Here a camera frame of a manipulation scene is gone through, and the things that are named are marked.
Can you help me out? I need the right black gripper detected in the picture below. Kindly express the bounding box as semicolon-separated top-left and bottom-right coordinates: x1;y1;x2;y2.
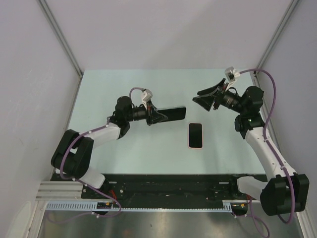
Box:
192;78;246;115

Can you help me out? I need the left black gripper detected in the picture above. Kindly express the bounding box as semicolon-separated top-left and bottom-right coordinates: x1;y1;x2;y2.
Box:
125;100;167;126

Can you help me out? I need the black phone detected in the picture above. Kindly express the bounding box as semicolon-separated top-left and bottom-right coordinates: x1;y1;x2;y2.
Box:
158;106;186;122

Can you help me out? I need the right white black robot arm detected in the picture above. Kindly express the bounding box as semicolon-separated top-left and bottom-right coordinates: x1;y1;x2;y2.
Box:
193;80;310;216

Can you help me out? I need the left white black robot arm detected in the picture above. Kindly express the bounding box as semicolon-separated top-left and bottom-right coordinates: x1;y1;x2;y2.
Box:
51;96;168;198

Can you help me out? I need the pink cased phone on table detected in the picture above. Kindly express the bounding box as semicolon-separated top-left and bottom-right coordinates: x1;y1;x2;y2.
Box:
188;123;203;149

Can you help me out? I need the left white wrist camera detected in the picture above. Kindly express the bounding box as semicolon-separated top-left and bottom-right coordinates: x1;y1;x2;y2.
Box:
141;89;153;108

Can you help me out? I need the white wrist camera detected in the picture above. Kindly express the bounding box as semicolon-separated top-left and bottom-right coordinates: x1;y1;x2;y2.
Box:
141;89;153;108
224;66;240;90

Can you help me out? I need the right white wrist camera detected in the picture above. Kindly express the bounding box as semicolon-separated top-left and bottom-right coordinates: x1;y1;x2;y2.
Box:
224;66;240;90

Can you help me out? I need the right aluminium corner post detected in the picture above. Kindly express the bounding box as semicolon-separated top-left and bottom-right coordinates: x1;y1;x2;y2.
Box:
253;0;302;75

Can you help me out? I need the aluminium corner post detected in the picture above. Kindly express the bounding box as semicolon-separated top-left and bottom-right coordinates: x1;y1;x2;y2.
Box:
253;0;302;75
36;0;84;79

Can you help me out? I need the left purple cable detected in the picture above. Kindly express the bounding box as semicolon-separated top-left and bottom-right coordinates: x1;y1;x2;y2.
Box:
47;87;147;225

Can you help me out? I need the purple cable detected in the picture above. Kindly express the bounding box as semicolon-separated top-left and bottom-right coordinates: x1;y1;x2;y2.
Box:
47;87;147;225
239;68;298;236

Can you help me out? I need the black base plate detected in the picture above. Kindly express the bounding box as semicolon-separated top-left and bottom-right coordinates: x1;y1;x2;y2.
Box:
51;173;268;201

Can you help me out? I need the white slotted cable duct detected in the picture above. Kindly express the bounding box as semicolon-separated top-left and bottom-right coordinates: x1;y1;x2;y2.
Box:
46;200;235;212

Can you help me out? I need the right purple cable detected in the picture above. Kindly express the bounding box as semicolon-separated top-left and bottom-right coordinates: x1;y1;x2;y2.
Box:
239;68;298;236

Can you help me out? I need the aluminium frame rail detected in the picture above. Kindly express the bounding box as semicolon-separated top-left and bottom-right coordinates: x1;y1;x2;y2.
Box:
36;180;307;205

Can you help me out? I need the left aluminium corner post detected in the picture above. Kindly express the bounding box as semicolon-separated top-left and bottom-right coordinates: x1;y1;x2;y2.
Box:
36;0;84;79

